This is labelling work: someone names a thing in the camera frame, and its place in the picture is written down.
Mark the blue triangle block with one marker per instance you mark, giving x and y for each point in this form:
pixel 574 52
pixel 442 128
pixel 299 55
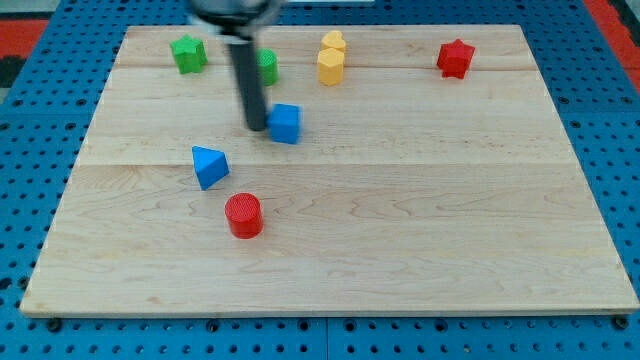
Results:
pixel 210 166

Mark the blue cube block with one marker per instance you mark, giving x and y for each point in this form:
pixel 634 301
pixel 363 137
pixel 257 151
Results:
pixel 284 123

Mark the red cylinder block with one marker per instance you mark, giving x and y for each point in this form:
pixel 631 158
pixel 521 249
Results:
pixel 243 212

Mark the wooden board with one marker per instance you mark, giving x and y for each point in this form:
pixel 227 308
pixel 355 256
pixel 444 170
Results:
pixel 408 195

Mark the yellow hexagon block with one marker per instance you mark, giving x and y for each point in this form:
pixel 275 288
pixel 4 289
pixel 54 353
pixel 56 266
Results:
pixel 330 66

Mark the green cylinder block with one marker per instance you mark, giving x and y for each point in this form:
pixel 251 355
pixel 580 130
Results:
pixel 268 65

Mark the yellow heart block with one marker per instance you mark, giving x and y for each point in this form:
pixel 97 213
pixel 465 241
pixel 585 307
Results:
pixel 333 39

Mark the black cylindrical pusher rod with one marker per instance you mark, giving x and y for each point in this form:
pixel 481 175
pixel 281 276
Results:
pixel 249 82

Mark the red star block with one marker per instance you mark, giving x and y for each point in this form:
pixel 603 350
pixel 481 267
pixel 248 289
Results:
pixel 454 59

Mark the green star block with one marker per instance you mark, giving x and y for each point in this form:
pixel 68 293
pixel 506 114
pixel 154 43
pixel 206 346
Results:
pixel 189 54

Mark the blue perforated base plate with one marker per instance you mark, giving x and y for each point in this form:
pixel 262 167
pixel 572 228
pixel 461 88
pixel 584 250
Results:
pixel 48 109

